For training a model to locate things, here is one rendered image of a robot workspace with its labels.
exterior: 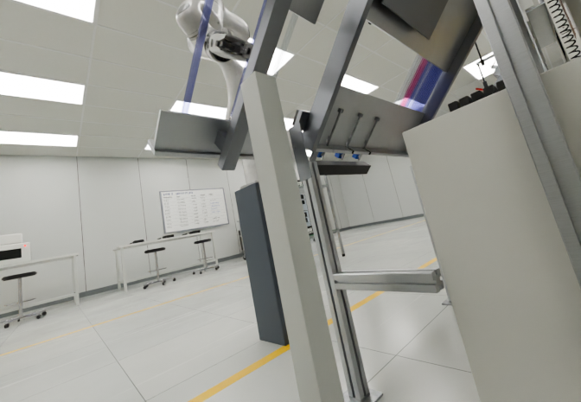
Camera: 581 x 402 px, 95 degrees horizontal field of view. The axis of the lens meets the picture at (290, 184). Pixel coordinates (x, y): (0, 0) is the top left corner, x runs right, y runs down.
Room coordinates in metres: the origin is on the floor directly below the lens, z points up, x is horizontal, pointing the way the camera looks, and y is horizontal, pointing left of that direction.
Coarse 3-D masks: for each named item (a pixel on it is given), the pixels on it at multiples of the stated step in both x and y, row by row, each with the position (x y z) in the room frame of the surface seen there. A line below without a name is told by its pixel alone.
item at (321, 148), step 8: (320, 144) 0.84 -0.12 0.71; (336, 152) 0.87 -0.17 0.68; (344, 152) 0.89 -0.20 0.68; (352, 152) 0.93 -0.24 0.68; (360, 152) 0.95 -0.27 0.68; (368, 152) 0.99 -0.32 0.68; (376, 152) 1.03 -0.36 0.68; (384, 152) 1.08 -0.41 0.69; (392, 152) 1.13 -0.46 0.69; (400, 152) 1.20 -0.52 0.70
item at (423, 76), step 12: (420, 60) 0.92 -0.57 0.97; (408, 72) 0.94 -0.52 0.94; (420, 72) 0.97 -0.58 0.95; (432, 72) 1.02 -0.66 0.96; (408, 84) 0.97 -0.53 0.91; (420, 84) 1.02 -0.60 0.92; (432, 84) 1.07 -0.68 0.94; (408, 96) 1.02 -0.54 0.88; (420, 96) 1.07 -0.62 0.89; (420, 108) 1.13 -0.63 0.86
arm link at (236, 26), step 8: (216, 0) 0.84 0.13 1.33; (224, 8) 0.93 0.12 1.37; (224, 16) 0.95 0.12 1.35; (232, 16) 0.98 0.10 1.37; (224, 24) 0.97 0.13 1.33; (232, 24) 0.98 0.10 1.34; (240, 24) 1.01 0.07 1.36; (232, 32) 1.02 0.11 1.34; (240, 32) 1.02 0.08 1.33; (248, 32) 1.05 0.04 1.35; (248, 40) 1.09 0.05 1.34
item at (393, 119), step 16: (336, 96) 0.76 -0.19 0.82; (352, 96) 0.80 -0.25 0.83; (368, 96) 0.85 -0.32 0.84; (336, 112) 0.81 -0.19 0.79; (352, 112) 0.85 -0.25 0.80; (368, 112) 0.91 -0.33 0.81; (384, 112) 0.96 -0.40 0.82; (400, 112) 1.03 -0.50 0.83; (416, 112) 1.11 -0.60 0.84; (336, 128) 0.85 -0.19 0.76; (352, 128) 0.90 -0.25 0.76; (368, 128) 0.96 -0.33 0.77; (384, 128) 1.03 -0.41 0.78; (400, 128) 1.11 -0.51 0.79; (336, 144) 0.91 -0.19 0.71; (352, 144) 0.96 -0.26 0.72; (368, 144) 1.03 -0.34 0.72; (384, 144) 1.10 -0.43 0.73; (400, 144) 1.19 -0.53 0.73
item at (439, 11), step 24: (384, 0) 0.60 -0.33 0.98; (408, 0) 0.65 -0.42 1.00; (432, 0) 0.71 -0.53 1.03; (456, 0) 0.83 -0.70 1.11; (384, 24) 0.70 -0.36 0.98; (408, 24) 0.76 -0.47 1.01; (432, 24) 0.77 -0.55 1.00; (456, 24) 0.91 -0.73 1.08; (432, 48) 0.91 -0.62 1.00; (456, 48) 1.01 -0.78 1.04
